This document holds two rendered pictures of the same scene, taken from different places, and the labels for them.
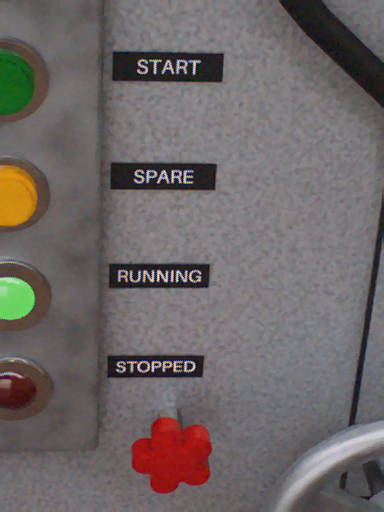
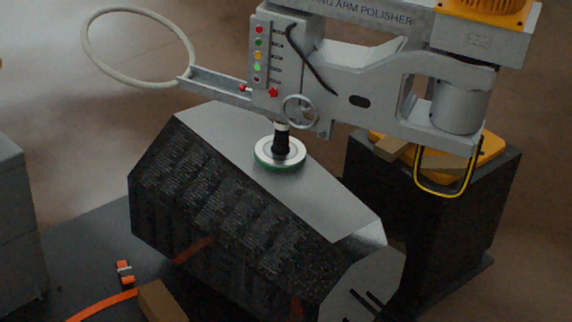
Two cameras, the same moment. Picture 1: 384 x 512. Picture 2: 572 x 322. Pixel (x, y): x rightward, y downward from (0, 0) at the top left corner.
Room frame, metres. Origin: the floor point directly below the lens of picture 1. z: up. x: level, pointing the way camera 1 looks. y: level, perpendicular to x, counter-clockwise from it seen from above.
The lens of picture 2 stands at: (-1.58, -1.05, 2.72)
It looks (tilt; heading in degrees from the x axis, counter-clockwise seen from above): 37 degrees down; 26
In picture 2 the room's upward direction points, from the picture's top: 5 degrees clockwise
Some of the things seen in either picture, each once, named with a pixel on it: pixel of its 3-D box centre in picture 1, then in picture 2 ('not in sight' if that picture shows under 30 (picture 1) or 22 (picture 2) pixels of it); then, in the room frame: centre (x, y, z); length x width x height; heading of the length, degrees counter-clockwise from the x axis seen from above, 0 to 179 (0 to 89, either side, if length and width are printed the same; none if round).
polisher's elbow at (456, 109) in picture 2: not in sight; (460, 97); (0.65, -0.63, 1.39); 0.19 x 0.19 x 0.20
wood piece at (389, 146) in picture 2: not in sight; (394, 144); (1.05, -0.32, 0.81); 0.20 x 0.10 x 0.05; 168
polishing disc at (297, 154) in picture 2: not in sight; (280, 150); (0.58, 0.02, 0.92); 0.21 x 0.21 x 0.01
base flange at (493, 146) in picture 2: not in sight; (437, 138); (1.27, -0.45, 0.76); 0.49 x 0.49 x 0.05; 70
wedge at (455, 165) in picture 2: not in sight; (443, 162); (1.05, -0.55, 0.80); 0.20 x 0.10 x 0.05; 109
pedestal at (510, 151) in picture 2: not in sight; (420, 201); (1.27, -0.45, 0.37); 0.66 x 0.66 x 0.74; 70
